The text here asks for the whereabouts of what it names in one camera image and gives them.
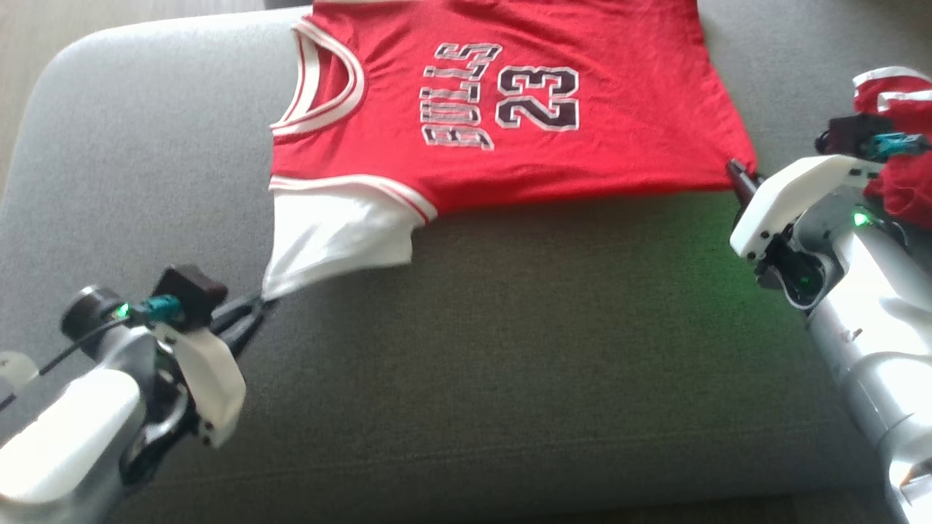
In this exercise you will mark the large grey fabric ottoman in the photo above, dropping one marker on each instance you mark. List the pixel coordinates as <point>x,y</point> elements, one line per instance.
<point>510,349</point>

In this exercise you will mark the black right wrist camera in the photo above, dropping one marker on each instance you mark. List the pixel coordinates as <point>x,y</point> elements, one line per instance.
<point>852,135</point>

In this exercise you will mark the red Bulls basketball jersey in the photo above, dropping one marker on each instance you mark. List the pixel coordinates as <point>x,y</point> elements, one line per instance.
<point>619,160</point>

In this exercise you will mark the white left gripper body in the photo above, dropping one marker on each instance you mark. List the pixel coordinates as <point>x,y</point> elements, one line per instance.
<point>218,393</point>

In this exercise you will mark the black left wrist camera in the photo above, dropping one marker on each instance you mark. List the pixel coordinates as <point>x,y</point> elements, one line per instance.
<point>189,295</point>

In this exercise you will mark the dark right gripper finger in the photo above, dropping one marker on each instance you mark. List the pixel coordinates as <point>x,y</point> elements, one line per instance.
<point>745,185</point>

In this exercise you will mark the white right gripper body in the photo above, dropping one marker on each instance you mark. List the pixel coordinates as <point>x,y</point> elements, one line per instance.
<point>786,196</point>

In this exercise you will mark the red shorts with white stripe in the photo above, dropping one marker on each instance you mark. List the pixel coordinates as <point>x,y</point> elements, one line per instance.
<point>906,193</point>

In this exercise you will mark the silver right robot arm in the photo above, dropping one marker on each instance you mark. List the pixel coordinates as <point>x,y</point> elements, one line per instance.
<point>881,327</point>

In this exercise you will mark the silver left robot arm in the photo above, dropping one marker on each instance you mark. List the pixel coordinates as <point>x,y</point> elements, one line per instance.
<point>65,429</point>

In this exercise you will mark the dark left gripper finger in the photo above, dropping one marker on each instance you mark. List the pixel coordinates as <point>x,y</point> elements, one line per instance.
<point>239,311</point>
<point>251,324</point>

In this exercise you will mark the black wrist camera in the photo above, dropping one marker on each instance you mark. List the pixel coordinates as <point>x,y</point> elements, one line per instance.
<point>189,295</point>
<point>852,135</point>

